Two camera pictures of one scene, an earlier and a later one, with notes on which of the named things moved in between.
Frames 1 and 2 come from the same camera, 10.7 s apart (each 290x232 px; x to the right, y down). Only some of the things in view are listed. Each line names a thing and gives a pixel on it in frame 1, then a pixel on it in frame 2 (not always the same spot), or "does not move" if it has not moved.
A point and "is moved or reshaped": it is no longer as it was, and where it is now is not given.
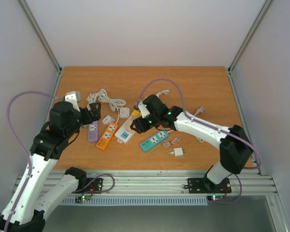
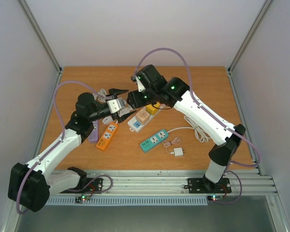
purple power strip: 93,132 does not move
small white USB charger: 108,119 does not move
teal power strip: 150,143 does not move
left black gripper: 96,113 -> 122,119
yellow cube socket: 136,113 is moved or reshaped
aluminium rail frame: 246,182 does not move
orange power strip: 107,136 does not move
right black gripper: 137,125 -> 131,99
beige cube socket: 130,130 is moved or reshaped
